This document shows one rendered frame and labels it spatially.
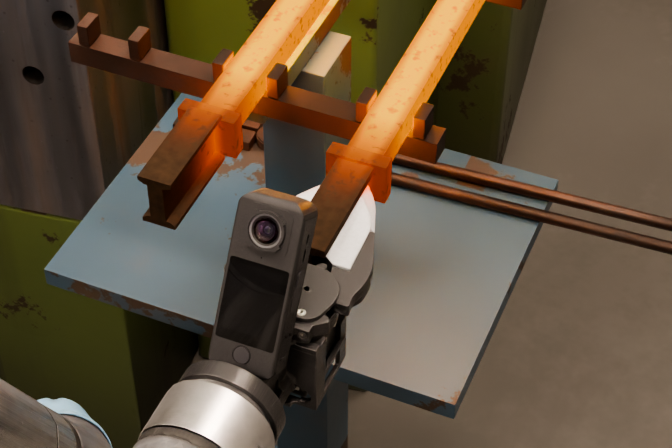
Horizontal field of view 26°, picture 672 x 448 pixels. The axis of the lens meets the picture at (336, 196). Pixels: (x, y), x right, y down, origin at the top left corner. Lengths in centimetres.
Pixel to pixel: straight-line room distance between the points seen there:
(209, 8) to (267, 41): 57
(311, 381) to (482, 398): 119
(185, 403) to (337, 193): 21
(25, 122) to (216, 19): 26
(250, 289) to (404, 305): 42
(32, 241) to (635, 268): 100
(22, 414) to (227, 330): 13
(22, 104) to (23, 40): 9
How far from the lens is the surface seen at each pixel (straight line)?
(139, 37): 116
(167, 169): 102
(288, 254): 88
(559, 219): 138
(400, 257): 135
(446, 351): 127
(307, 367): 95
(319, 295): 94
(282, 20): 116
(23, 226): 177
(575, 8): 284
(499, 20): 217
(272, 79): 111
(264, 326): 90
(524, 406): 213
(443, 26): 116
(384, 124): 106
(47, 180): 170
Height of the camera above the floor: 167
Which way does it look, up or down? 44 degrees down
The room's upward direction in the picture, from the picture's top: straight up
